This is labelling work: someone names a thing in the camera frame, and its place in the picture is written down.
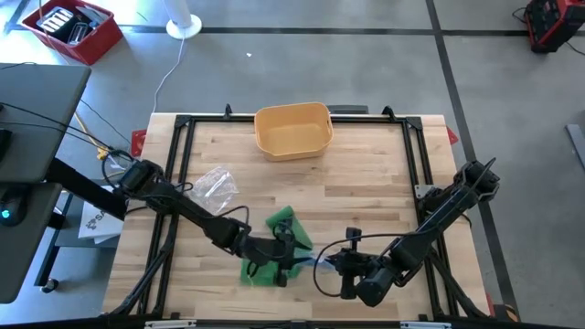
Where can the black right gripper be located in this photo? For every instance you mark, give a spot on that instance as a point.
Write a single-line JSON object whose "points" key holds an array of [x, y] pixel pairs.
{"points": [[361, 265]]}

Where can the black caster wheel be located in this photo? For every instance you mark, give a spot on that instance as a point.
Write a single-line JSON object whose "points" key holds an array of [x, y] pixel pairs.
{"points": [[49, 285]]}

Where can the grey desk top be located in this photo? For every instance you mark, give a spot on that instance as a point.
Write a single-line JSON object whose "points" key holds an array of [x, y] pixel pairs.
{"points": [[41, 119], [23, 256]]}

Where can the red black power station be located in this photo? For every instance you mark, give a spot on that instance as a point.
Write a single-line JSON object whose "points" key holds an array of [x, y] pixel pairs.
{"points": [[553, 23]]}

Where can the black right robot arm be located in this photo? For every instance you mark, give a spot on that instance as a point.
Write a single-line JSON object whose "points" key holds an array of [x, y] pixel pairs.
{"points": [[434, 219]]}

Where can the black white striped box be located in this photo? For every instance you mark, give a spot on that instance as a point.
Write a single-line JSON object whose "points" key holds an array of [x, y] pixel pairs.
{"points": [[55, 20]]}

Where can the white fan pedestal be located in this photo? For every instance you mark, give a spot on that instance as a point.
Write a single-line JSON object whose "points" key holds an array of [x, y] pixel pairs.
{"points": [[183, 27]]}

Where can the red corner tag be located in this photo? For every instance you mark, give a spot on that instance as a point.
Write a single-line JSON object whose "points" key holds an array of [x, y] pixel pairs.
{"points": [[138, 141], [451, 136]]}

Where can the black desk leg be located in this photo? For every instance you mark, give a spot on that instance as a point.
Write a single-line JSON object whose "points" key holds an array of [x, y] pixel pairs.
{"points": [[82, 185]]}

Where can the black computer mouse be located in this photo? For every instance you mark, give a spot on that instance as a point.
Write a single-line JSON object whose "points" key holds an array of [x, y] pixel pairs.
{"points": [[11, 208]]}

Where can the yellow black table foot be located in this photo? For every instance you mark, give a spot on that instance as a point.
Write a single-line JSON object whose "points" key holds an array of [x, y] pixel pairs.
{"points": [[507, 313]]}

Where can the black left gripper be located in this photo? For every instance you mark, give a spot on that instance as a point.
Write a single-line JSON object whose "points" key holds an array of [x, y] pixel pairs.
{"points": [[265, 251]]}

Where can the silver edge bracket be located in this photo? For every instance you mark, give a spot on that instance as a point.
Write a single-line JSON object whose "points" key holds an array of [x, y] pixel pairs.
{"points": [[425, 325], [169, 324]]}

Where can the white printed paper sheet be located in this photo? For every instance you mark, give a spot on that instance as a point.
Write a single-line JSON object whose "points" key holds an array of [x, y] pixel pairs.
{"points": [[98, 224]]}

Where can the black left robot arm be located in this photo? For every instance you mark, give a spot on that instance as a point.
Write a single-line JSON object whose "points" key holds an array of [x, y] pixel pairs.
{"points": [[192, 210]]}

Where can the green elastic bandage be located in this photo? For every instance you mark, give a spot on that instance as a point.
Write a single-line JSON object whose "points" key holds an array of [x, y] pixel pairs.
{"points": [[283, 219]]}

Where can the black aluminium table frame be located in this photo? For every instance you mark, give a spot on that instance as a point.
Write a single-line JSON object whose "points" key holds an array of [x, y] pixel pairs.
{"points": [[219, 119]]}

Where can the yellow plastic bin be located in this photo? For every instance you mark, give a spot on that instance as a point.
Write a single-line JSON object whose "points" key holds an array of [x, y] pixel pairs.
{"points": [[292, 137]]}

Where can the small black framed box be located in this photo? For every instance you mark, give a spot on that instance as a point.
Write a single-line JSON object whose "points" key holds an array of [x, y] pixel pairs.
{"points": [[78, 33]]}

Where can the dark grey bracket plate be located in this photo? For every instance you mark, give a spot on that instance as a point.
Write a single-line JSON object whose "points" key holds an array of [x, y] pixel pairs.
{"points": [[347, 109]]}

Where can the red plastic crate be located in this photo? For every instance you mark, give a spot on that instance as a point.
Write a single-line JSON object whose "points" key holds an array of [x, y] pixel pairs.
{"points": [[98, 43]]}

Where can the grey metal bar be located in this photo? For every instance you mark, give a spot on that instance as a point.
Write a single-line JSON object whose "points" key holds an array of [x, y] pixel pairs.
{"points": [[577, 141]]}

